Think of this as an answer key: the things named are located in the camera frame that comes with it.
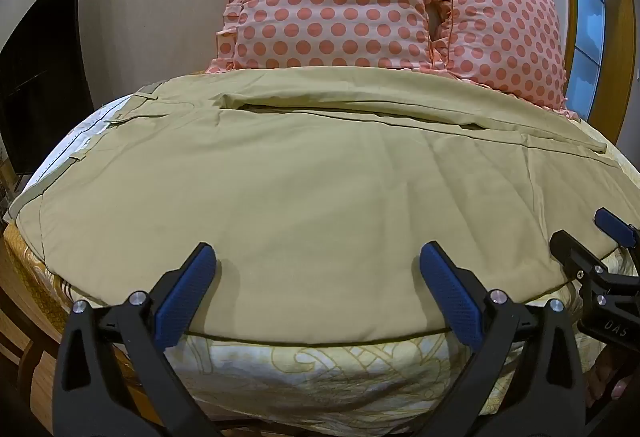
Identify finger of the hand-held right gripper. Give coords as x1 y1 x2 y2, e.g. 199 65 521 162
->
549 229 617 289
594 208 640 249

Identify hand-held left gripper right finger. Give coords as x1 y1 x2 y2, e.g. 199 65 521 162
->
418 241 588 437

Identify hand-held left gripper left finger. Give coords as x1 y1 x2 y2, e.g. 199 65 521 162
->
57 242 221 437

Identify khaki pants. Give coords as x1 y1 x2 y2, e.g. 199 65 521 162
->
14 67 623 349

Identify person's right hand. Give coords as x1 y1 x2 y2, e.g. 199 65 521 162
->
585 347 640 414

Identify yellow patterned bed sheet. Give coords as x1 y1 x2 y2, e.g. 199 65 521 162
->
4 207 640 428

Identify yellow framed window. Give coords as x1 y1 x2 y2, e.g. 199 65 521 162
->
501 0 637 145

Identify black flat screen television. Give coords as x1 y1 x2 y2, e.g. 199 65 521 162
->
0 0 94 176

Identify wooden bed frame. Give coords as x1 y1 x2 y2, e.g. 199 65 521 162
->
0 229 151 437

